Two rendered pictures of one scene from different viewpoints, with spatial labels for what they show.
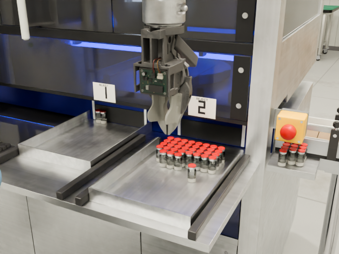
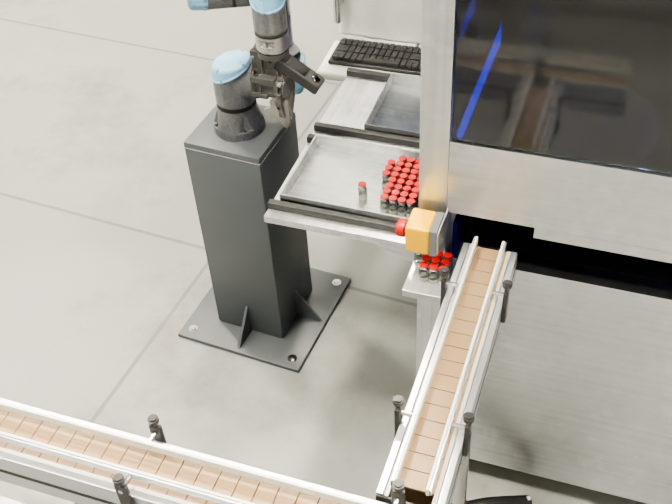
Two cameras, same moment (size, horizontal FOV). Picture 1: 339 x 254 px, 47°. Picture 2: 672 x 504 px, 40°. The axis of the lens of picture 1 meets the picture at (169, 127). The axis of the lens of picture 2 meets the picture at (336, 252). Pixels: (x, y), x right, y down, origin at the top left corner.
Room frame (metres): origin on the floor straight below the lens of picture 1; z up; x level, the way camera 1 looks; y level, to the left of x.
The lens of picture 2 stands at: (0.67, -1.82, 2.38)
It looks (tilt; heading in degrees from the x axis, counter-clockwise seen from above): 43 degrees down; 85
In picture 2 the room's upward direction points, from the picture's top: 4 degrees counter-clockwise
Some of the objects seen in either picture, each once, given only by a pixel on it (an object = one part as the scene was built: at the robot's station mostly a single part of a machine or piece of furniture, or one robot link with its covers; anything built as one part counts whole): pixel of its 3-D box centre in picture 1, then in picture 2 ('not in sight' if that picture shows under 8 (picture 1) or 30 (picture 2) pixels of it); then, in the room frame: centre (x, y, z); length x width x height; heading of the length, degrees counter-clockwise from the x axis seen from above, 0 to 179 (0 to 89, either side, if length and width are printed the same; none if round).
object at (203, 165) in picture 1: (185, 159); (393, 183); (0.97, -0.04, 0.90); 0.18 x 0.02 x 0.05; 63
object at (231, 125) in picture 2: not in sight; (237, 112); (0.59, 0.44, 0.84); 0.15 x 0.15 x 0.10
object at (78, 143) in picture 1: (90, 136); (437, 111); (1.14, 0.25, 0.90); 0.34 x 0.26 x 0.04; 154
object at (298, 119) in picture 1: (291, 126); (423, 231); (0.99, -0.33, 1.00); 0.08 x 0.07 x 0.07; 154
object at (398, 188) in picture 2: (188, 155); (402, 185); (0.99, -0.05, 0.90); 0.18 x 0.02 x 0.05; 63
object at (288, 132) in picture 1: (288, 131); (404, 227); (0.95, -0.31, 0.99); 0.04 x 0.04 x 0.04; 64
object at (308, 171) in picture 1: (294, 162); (439, 279); (1.02, -0.36, 0.87); 0.14 x 0.13 x 0.02; 154
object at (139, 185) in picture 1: (171, 175); (360, 179); (0.89, 0.00, 0.90); 0.34 x 0.26 x 0.04; 153
